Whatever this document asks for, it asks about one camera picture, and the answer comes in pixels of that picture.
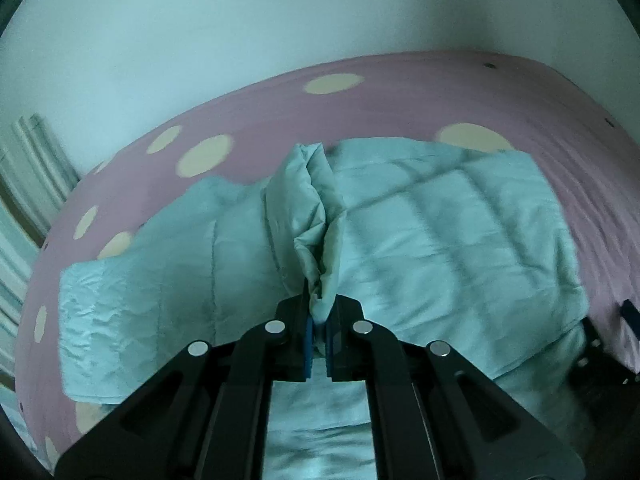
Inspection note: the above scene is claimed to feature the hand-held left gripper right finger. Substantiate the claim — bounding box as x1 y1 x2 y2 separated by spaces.
324 295 587 480

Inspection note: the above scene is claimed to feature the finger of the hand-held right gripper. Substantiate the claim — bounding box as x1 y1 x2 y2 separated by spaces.
620 300 640 335

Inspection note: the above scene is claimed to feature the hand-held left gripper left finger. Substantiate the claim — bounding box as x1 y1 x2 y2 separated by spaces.
54 292 314 480

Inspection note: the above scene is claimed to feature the light blue quilted jacket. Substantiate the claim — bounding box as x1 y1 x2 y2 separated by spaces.
59 137 589 480

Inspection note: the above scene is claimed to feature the pink dotted bed sheet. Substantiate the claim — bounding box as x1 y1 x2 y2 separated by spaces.
12 50 640 480

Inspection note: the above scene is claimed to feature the striped cushion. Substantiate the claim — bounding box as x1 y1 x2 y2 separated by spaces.
0 200 47 376

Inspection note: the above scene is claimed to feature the striped curtain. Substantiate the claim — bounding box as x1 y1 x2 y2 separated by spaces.
0 114 82 241

